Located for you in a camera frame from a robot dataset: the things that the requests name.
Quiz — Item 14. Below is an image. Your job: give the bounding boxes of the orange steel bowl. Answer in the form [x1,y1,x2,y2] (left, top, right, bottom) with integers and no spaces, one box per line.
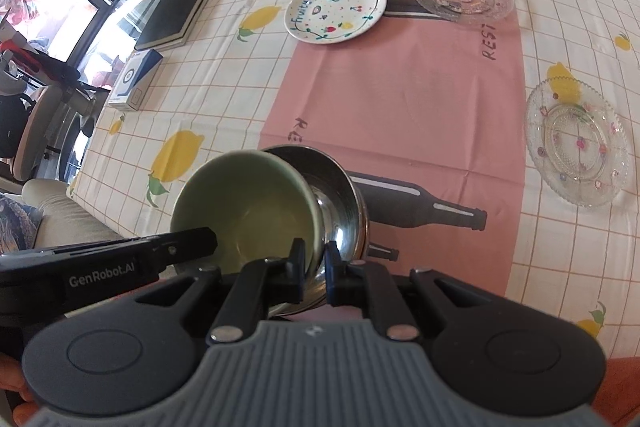
[259,144,371,313]

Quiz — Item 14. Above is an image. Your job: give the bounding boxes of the green ceramic bowl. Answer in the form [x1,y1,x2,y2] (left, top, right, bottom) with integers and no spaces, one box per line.
[170,150,324,280]

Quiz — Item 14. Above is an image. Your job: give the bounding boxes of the white fruity ceramic plate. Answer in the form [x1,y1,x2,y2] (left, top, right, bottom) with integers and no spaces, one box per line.
[284,0,387,44]

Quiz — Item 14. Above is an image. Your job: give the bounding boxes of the blue steel bowl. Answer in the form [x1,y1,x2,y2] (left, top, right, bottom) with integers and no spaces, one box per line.
[262,255,329,317]

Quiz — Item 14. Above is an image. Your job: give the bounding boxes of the person's left hand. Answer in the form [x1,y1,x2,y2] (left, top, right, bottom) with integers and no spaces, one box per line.
[0,355,39,426]

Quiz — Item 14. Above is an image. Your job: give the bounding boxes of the blue white small box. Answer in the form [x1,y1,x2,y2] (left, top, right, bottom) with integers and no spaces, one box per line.
[107,49,163,112]

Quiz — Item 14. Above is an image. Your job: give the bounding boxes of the checked lemon tablecloth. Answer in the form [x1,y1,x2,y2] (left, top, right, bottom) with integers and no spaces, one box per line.
[70,0,639,358]

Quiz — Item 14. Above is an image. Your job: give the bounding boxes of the black notebook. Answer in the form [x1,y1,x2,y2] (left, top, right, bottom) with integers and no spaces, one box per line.
[134,0,208,52]

